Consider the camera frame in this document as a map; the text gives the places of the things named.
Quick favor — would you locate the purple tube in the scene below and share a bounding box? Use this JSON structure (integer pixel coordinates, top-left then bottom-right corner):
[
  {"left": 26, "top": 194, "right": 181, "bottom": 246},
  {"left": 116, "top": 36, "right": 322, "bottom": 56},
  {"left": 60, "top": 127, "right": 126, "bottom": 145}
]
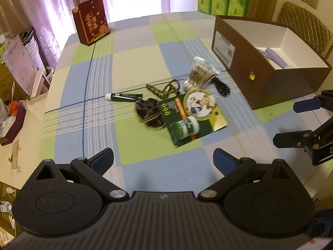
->
[{"left": 262, "top": 46, "right": 290, "bottom": 70}]

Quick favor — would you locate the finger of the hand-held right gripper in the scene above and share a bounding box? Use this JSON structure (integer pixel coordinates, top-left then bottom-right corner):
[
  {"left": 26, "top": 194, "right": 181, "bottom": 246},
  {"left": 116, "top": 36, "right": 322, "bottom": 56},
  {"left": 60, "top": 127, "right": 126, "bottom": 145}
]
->
[
  {"left": 273, "top": 117, "right": 333, "bottom": 149},
  {"left": 292, "top": 90, "right": 333, "bottom": 114}
]

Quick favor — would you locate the dark wooden tray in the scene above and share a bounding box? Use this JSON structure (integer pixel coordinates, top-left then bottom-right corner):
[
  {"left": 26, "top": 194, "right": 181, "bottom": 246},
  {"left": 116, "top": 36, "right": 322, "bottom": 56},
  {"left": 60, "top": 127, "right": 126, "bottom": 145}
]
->
[{"left": 0, "top": 104, "right": 27, "bottom": 146}]

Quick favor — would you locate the black usb cable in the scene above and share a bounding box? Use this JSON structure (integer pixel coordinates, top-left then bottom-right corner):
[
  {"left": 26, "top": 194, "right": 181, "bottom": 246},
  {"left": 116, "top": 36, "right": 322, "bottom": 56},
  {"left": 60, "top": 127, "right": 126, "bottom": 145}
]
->
[{"left": 213, "top": 76, "right": 232, "bottom": 98}]

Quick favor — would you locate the red gift box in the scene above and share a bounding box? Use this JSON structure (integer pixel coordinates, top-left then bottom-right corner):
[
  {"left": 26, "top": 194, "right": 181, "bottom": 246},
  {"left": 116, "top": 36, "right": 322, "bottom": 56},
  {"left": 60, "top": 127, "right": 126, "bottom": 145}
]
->
[{"left": 72, "top": 0, "right": 110, "bottom": 47}]

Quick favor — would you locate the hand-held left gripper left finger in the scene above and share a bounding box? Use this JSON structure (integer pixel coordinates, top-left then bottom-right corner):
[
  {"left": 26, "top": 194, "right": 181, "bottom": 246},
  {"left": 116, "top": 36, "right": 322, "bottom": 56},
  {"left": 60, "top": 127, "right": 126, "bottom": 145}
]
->
[{"left": 33, "top": 147, "right": 130, "bottom": 203}]

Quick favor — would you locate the brown hair scrunchie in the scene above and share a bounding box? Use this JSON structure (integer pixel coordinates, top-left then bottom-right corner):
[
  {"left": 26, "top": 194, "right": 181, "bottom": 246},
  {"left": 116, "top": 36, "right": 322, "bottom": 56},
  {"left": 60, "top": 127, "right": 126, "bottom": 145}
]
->
[{"left": 134, "top": 98, "right": 167, "bottom": 131}]

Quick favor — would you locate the pink curtain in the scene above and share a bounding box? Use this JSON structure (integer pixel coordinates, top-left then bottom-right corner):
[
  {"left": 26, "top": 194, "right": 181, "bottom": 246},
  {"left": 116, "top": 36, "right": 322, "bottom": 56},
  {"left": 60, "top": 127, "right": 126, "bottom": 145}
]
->
[{"left": 0, "top": 0, "right": 199, "bottom": 69}]

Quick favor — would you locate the chair with quilted cover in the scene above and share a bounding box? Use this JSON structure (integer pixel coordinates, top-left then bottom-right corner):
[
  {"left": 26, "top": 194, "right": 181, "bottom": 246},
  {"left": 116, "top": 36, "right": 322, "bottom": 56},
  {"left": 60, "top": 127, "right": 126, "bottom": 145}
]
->
[{"left": 275, "top": 0, "right": 333, "bottom": 60}]

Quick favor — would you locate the bag of cotton swabs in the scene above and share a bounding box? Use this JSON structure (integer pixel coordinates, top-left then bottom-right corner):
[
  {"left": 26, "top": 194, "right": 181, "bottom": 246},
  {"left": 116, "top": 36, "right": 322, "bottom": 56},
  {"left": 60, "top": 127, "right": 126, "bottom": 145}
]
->
[{"left": 183, "top": 56, "right": 220, "bottom": 92}]

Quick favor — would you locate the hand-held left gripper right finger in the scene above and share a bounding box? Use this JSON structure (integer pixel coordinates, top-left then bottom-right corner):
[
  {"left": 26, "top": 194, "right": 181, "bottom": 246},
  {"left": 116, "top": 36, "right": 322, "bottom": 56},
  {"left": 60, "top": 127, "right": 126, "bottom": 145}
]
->
[{"left": 198, "top": 147, "right": 300, "bottom": 203}]

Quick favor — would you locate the dark green ointment tube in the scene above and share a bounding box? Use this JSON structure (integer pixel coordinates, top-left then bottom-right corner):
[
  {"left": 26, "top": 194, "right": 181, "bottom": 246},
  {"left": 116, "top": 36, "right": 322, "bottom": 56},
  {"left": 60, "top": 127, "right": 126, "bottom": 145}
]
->
[{"left": 106, "top": 93, "right": 143, "bottom": 102}]

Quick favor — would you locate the green blister card pack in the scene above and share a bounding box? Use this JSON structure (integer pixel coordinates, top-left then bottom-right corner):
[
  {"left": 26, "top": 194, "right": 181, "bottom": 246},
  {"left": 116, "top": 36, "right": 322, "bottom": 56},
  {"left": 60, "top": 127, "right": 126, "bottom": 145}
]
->
[{"left": 157, "top": 88, "right": 227, "bottom": 149}]

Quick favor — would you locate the brown cardboard box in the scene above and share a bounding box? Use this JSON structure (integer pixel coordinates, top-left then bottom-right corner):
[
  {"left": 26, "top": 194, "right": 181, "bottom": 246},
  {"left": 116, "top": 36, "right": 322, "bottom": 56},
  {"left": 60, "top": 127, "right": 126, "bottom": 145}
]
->
[{"left": 211, "top": 15, "right": 333, "bottom": 110}]

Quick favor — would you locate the checked tablecloth desktop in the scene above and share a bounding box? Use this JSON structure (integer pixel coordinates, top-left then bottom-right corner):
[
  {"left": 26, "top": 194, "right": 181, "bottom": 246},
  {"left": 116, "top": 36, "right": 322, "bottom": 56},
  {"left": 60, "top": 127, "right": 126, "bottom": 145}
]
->
[{"left": 39, "top": 11, "right": 333, "bottom": 201}]

